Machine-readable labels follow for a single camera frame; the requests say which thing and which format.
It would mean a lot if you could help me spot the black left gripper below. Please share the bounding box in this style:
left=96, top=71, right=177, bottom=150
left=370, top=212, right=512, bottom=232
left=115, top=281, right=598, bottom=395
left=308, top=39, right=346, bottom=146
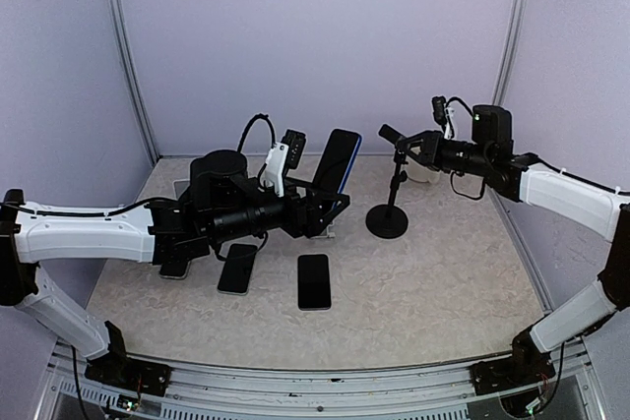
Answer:
left=209, top=174, right=349, bottom=244

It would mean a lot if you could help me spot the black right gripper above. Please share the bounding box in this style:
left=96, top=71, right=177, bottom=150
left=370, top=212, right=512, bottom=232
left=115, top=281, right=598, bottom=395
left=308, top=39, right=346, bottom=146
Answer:
left=399, top=128, right=493, bottom=175

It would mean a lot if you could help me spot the white phone stand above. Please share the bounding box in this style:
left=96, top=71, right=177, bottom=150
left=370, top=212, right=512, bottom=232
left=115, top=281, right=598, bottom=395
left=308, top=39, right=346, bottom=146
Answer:
left=312, top=226, right=336, bottom=239

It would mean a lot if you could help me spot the black phone blue edge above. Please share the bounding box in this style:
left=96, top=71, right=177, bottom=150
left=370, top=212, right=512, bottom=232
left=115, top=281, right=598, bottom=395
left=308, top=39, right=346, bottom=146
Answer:
left=312, top=129, right=362, bottom=194

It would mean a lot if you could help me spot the black phone landscape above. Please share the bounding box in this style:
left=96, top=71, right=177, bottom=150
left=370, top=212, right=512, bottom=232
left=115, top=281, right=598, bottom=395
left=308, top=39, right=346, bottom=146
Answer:
left=297, top=254, right=332, bottom=311

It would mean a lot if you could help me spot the black phone clear case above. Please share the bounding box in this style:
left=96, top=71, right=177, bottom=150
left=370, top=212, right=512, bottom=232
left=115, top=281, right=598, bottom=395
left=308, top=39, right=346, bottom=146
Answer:
left=158, top=262, right=190, bottom=280

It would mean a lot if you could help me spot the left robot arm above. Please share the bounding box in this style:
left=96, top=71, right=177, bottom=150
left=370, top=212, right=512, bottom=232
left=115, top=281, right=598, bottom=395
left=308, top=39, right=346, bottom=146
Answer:
left=1, top=150, right=349, bottom=386

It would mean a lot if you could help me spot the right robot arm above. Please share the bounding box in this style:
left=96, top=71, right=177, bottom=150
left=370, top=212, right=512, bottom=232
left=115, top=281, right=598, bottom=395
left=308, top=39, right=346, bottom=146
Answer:
left=381, top=104, right=629, bottom=385

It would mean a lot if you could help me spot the white cup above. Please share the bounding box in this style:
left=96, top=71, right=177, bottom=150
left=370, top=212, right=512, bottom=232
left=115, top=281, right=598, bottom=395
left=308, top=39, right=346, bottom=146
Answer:
left=408, top=167, right=440, bottom=185

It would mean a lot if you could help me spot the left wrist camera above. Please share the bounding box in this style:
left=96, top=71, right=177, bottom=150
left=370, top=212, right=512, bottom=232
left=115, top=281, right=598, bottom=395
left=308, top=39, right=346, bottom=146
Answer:
left=259, top=129, right=306, bottom=198

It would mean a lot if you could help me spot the right aluminium frame post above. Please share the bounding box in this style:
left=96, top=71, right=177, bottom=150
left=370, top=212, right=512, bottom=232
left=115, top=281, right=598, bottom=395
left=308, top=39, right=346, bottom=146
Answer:
left=492, top=0, right=527, bottom=106

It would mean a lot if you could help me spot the aluminium frame post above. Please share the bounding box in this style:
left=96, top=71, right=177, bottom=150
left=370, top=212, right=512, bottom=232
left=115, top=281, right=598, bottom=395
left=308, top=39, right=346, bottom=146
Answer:
left=107, top=0, right=160, bottom=165
left=492, top=0, right=527, bottom=106

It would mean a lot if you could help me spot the front aluminium rail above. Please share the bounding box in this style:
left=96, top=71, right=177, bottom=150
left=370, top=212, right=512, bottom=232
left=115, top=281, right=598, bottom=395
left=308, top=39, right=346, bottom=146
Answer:
left=33, top=338, right=606, bottom=420

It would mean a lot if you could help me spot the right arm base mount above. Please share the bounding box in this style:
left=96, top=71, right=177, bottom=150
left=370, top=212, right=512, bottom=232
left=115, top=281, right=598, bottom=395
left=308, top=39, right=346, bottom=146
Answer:
left=470, top=331, right=556, bottom=395

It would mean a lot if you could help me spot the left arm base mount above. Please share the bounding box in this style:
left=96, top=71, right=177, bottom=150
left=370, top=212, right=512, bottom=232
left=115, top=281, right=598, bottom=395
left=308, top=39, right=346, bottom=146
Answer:
left=85, top=358, right=171, bottom=397

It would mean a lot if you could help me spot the left aluminium frame post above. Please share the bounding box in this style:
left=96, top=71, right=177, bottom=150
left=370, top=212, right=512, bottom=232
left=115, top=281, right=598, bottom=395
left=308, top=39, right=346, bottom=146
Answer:
left=107, top=0, right=160, bottom=165

